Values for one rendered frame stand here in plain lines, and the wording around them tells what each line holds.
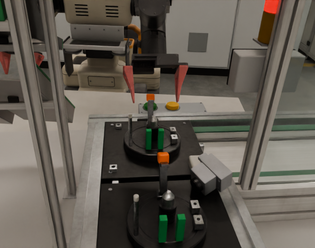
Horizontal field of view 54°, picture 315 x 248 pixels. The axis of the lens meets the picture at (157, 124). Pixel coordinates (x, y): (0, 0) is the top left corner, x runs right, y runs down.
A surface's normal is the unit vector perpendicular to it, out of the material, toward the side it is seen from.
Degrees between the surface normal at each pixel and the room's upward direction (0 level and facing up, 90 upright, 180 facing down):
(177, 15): 90
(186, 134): 0
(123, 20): 98
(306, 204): 90
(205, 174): 16
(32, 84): 90
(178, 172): 0
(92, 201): 0
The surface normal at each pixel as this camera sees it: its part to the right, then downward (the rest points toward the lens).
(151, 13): 0.00, -0.14
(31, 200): 0.04, -0.86
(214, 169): -0.11, -0.71
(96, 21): -0.03, 0.62
